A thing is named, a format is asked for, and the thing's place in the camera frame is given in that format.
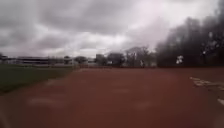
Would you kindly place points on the green grass field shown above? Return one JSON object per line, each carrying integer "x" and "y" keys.
{"x": 20, "y": 76}

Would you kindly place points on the red running track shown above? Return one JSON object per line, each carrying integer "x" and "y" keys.
{"x": 113, "y": 96}

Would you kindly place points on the row of bare trees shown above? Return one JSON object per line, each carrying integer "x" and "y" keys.
{"x": 193, "y": 43}

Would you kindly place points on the long low building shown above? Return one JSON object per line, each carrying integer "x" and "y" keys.
{"x": 31, "y": 60}

